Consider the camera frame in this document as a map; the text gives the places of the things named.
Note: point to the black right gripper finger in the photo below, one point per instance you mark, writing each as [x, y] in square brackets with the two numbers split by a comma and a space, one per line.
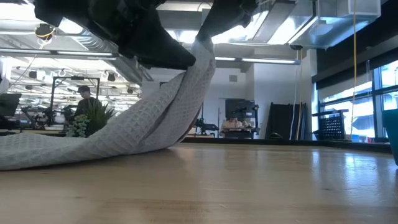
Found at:
[224, 18]

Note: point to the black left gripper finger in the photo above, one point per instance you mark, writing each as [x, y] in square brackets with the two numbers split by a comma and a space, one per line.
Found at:
[155, 49]

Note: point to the grey waffle-weave towel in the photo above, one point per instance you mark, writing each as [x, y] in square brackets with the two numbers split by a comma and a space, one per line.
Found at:
[93, 146]

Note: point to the small black robot arm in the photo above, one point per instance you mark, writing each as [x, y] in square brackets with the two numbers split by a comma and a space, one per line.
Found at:
[205, 127]

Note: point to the long ceiling light bar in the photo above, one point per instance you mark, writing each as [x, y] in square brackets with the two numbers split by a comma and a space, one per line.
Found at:
[264, 60]

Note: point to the spiky green potted plant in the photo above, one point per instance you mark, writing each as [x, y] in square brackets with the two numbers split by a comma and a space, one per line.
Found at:
[99, 118]

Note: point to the person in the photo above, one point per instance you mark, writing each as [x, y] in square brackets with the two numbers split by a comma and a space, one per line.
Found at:
[233, 124]
[85, 104]

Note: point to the black equipment cabinet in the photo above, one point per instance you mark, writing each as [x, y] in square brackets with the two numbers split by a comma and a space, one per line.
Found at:
[241, 107]

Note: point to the trailing succulent plant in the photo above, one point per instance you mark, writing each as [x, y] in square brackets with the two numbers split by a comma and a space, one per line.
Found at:
[77, 126]

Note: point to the black leaning panel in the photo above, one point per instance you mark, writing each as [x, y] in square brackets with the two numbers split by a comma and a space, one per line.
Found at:
[283, 121]

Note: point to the dark computer monitor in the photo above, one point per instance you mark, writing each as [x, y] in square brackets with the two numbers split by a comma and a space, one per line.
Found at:
[9, 104]

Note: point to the small dark dome object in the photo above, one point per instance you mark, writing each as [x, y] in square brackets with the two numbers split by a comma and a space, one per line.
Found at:
[275, 136]

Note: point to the black perforated crate cart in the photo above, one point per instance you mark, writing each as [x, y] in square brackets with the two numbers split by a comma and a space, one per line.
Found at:
[331, 127]

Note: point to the dome security camera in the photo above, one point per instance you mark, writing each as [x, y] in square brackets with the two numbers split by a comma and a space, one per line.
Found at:
[296, 47]

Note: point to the silver rectangular air duct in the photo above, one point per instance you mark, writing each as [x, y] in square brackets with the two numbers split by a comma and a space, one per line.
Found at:
[326, 31]

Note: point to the black table edge rail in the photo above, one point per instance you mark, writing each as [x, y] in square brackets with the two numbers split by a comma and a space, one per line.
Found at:
[280, 143]

